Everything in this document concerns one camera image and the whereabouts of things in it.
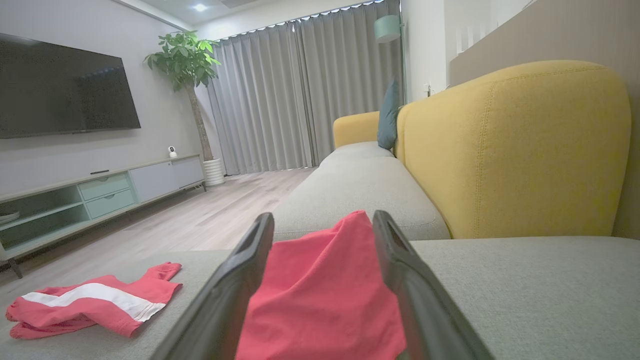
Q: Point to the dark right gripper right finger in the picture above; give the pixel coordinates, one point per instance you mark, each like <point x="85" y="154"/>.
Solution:
<point x="430" y="320"/>

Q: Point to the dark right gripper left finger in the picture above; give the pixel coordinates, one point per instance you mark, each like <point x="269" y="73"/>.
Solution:
<point x="220" y="310"/>

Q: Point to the red basketball jersey white sleeves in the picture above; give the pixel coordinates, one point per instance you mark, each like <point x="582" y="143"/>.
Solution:
<point x="320" y="300"/>

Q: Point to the red shorts white stripe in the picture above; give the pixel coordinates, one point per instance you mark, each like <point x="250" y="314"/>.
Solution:
<point x="100" y="295"/>

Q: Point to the large grey sofa ottoman cushion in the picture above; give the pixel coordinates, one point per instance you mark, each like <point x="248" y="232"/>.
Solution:
<point x="525" y="300"/>

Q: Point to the white ribbed plant pot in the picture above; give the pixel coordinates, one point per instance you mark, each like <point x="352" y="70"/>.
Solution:
<point x="214" y="172"/>

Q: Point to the pale green television cabinet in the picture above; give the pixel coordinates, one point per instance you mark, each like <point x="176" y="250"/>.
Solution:
<point x="155" y="180"/>

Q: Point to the grey sofa seat cushion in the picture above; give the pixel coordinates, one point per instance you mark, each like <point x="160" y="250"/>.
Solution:
<point x="350" y="195"/>

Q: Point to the teal throw pillow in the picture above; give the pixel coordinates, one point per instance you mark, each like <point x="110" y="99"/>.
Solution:
<point x="387" y="120"/>

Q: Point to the grey curtain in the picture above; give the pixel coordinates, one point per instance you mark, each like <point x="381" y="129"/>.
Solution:
<point x="300" y="100"/>

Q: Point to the green potted tree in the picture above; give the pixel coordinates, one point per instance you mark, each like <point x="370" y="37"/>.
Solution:
<point x="187" y="60"/>

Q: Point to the black flat television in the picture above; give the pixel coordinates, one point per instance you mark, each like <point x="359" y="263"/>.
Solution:
<point x="60" y="90"/>

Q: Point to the teal shade floor lamp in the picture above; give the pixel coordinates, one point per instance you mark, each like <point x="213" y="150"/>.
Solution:
<point x="387" y="28"/>

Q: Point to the small white security camera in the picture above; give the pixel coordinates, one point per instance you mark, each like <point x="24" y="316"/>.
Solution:
<point x="172" y="152"/>

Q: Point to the white wall socket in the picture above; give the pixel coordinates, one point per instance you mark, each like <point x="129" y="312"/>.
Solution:
<point x="429" y="89"/>

